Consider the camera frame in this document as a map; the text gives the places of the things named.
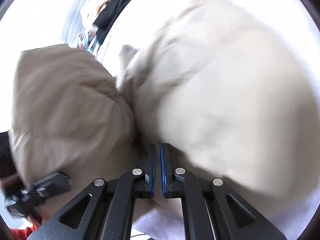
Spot beige puffer jacket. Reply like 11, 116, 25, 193
9, 0, 319, 218

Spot red left sleeve forearm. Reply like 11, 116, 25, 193
9, 224, 39, 240

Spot person's left hand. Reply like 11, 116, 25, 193
1, 174, 48, 225

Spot lavender bed blanket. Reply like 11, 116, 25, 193
133, 208, 185, 240

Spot blue monkey print garment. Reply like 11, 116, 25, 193
62, 0, 99, 55

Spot black folded garment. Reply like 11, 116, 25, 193
94, 0, 131, 45

